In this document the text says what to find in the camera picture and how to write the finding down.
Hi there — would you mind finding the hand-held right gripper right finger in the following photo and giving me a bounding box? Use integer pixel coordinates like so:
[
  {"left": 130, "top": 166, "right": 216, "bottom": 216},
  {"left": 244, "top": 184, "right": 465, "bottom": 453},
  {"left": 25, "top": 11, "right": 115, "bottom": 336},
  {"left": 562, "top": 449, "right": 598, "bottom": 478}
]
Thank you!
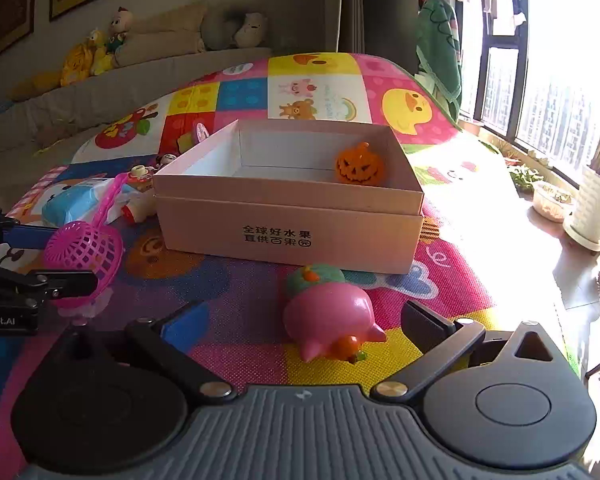
[{"left": 370, "top": 300, "right": 556, "bottom": 406}]

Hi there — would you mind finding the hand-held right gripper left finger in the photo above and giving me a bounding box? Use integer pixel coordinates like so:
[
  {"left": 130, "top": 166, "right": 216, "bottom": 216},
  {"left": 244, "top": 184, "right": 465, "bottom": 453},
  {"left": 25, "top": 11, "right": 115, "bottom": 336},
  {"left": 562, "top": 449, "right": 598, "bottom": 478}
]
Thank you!
[{"left": 55, "top": 302, "right": 237, "bottom": 406}]

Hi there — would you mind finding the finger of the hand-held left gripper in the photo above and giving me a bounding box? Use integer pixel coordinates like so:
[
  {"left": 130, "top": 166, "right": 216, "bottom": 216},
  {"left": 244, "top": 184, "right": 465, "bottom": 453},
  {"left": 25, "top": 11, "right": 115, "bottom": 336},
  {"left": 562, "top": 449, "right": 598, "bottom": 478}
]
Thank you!
[
  {"left": 0, "top": 259, "right": 100, "bottom": 308},
  {"left": 0, "top": 205, "right": 58, "bottom": 251}
]

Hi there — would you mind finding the pink toy strainer scoop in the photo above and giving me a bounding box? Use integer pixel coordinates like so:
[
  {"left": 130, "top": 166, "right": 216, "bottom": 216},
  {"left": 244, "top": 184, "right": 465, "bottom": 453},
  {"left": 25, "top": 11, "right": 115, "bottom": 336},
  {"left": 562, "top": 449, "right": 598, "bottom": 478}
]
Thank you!
[{"left": 44, "top": 174, "right": 129, "bottom": 309}]

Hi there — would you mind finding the pink pig toy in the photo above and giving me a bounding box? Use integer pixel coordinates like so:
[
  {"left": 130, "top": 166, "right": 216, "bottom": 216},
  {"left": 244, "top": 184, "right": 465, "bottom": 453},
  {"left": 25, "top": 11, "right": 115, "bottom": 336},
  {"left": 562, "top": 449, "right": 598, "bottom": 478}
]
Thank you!
[{"left": 282, "top": 265, "right": 387, "bottom": 363}]

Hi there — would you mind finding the yellow and red toy camera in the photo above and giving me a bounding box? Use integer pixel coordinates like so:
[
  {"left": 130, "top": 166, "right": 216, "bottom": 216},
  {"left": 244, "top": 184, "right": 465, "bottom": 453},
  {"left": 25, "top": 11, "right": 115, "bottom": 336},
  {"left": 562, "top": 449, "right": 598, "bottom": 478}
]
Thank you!
[{"left": 120, "top": 164, "right": 157, "bottom": 224}]

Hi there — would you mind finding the pink cardboard box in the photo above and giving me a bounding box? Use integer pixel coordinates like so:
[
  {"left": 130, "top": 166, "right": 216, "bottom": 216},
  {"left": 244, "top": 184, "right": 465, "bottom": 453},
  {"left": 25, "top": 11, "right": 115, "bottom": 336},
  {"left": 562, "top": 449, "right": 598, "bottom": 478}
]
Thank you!
[{"left": 152, "top": 119, "right": 425, "bottom": 276}]

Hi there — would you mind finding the orange pumpkin toy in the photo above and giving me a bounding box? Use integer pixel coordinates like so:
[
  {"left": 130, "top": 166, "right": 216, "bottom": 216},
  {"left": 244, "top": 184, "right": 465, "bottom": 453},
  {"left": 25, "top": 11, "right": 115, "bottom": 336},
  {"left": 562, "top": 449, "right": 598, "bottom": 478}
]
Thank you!
[{"left": 335, "top": 141, "right": 388, "bottom": 184}]

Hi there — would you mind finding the blue wet wipes packet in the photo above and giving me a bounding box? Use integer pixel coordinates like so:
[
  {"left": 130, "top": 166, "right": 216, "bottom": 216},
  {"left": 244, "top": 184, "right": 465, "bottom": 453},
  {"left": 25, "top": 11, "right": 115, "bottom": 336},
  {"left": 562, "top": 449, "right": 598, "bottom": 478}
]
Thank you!
[{"left": 41, "top": 178, "right": 131, "bottom": 227}]

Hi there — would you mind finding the colourful cartoon play mat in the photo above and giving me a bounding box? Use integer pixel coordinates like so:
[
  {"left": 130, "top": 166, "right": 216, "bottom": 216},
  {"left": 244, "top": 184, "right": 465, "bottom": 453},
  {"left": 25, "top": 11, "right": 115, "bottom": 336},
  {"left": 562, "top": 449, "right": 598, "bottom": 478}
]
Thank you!
[{"left": 0, "top": 52, "right": 583, "bottom": 480}]

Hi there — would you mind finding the beige sofa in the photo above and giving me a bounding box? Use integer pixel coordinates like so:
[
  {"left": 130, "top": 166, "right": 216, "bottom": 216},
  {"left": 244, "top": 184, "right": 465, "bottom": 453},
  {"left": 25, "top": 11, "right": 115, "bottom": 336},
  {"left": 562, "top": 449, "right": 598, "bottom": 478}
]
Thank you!
[{"left": 0, "top": 0, "right": 344, "bottom": 162}]

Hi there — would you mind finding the yellow plush cushion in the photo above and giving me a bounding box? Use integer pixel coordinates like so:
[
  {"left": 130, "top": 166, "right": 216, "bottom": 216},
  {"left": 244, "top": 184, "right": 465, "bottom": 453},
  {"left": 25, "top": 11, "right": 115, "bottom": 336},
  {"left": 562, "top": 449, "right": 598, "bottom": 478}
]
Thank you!
[{"left": 10, "top": 71, "right": 63, "bottom": 102}]

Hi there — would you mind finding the clear plastic plant container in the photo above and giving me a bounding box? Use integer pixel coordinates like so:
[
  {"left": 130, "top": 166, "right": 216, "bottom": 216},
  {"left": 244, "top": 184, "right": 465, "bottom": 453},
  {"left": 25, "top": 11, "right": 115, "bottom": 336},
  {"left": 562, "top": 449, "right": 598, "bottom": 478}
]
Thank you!
[{"left": 531, "top": 180, "right": 577, "bottom": 224}]

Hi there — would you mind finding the small green potted plant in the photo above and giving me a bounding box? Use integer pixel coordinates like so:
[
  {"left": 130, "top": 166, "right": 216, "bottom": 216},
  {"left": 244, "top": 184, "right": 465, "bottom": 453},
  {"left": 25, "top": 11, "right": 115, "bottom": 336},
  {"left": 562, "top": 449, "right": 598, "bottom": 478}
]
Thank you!
[{"left": 509, "top": 164, "right": 544, "bottom": 194}]

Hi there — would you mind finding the yellow lion plush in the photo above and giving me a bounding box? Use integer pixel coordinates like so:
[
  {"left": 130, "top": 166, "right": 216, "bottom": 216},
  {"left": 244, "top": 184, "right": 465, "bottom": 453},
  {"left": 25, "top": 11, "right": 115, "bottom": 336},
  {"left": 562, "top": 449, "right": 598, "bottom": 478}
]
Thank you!
[{"left": 59, "top": 30, "right": 98, "bottom": 87}]

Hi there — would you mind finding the white ribbed plant pot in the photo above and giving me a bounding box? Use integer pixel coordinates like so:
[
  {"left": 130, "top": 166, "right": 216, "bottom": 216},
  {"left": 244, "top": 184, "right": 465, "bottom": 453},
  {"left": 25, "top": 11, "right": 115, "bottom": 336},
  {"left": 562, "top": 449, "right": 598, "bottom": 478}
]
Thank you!
[{"left": 562, "top": 164, "right": 600, "bottom": 252}]

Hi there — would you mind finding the boy doll plush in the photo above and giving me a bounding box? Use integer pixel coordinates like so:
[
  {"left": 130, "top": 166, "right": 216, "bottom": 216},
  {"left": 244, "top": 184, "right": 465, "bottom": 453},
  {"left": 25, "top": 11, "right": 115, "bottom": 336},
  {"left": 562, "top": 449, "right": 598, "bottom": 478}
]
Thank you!
[{"left": 104, "top": 7, "right": 132, "bottom": 57}]

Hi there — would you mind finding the beige plush pillow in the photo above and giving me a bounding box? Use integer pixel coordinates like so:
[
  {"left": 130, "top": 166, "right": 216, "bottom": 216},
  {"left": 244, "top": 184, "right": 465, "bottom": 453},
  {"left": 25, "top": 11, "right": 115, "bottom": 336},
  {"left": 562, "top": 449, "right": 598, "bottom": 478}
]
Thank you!
[{"left": 114, "top": 2, "right": 209, "bottom": 67}]

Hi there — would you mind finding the grey plush toy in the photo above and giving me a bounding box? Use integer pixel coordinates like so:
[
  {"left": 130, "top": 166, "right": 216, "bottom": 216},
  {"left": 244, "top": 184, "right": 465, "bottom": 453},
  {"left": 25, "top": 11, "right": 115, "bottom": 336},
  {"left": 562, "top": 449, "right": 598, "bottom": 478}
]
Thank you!
[{"left": 202, "top": 9, "right": 269, "bottom": 52}]

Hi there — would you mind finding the dark curtain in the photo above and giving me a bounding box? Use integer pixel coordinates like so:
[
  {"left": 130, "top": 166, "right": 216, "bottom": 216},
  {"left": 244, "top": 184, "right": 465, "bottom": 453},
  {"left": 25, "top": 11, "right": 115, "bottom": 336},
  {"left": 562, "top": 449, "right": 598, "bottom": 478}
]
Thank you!
[{"left": 340, "top": 0, "right": 422, "bottom": 67}]

